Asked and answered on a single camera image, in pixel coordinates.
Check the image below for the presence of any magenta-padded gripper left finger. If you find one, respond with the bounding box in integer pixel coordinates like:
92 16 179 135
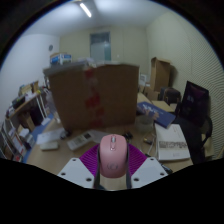
57 143 102 191

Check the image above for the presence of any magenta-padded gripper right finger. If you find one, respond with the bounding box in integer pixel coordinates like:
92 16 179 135
125 143 169 190

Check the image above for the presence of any pink computer mouse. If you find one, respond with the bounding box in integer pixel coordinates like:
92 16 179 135
98 133 129 179

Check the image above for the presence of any white remote control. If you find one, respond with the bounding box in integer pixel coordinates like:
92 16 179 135
66 131 93 152

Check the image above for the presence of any small white flat device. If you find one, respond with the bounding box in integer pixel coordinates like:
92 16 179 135
39 141 60 152

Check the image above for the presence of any white book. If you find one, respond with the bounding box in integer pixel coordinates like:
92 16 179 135
154 123 192 162

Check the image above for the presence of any small black object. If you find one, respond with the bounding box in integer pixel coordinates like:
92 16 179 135
122 131 134 140

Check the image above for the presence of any white paper sheet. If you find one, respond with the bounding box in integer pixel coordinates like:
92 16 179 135
35 127 66 145

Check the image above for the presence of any clear plastic cup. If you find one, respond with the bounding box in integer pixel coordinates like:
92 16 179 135
134 114 155 134

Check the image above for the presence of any blue book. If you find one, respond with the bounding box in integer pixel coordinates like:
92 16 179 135
136 101 177 129

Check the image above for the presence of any black office chair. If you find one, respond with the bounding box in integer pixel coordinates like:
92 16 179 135
174 80 214 164

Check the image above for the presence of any cluttered shelf unit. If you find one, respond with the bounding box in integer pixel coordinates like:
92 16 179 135
0 79 51 163

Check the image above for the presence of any large brown cardboard box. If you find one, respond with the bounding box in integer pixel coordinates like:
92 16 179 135
43 63 140 132

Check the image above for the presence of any tall open cardboard box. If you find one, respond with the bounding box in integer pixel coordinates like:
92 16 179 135
149 56 173 93

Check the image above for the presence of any blue and white box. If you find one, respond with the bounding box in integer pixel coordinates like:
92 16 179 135
49 52 73 66

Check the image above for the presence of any grey door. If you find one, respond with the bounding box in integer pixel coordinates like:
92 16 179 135
89 31 112 62

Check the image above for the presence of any ceiling tube light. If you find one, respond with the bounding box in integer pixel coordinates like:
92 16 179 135
79 2 93 19

